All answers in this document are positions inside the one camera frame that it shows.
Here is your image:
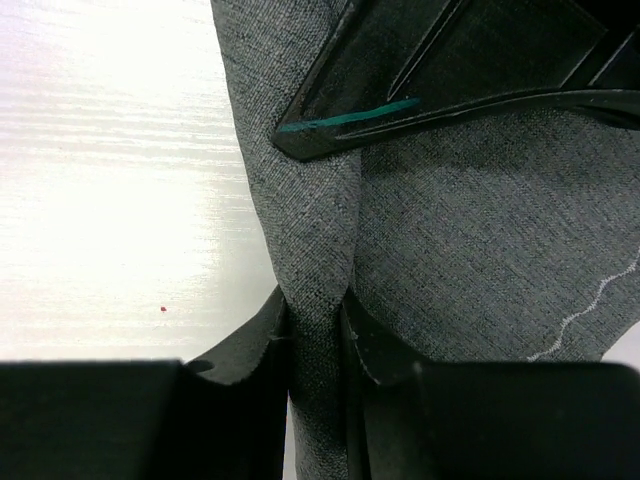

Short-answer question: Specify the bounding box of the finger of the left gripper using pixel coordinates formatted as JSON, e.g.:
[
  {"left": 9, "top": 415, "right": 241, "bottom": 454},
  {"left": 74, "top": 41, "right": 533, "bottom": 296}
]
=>
[
  {"left": 272, "top": 0, "right": 639, "bottom": 161},
  {"left": 329, "top": 89, "right": 639, "bottom": 153}
]

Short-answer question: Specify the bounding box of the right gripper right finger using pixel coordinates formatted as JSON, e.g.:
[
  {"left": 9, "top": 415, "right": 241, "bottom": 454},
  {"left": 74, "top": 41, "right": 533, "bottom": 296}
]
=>
[{"left": 339, "top": 293, "right": 639, "bottom": 479}]

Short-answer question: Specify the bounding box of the grey cloth napkin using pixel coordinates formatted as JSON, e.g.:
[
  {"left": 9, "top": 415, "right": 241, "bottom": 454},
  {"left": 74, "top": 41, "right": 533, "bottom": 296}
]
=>
[{"left": 212, "top": 1, "right": 639, "bottom": 479}]

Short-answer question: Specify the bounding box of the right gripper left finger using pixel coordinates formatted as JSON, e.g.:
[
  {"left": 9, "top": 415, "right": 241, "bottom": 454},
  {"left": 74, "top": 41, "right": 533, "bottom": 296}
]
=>
[{"left": 1, "top": 290, "right": 291, "bottom": 479}]

